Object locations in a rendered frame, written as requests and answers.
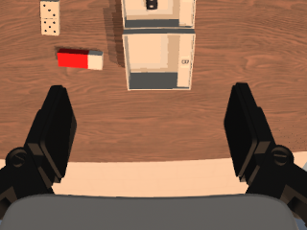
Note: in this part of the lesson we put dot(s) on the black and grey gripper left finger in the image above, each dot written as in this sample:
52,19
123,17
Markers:
45,153

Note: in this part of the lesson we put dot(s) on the cream domino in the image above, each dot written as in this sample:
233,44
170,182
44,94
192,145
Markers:
49,17

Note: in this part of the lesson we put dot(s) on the red and white eraser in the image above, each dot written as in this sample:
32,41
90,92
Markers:
80,58

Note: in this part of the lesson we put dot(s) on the black battery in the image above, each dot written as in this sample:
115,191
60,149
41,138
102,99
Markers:
151,5

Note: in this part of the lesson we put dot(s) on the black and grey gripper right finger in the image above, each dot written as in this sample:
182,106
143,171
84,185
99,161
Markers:
255,155

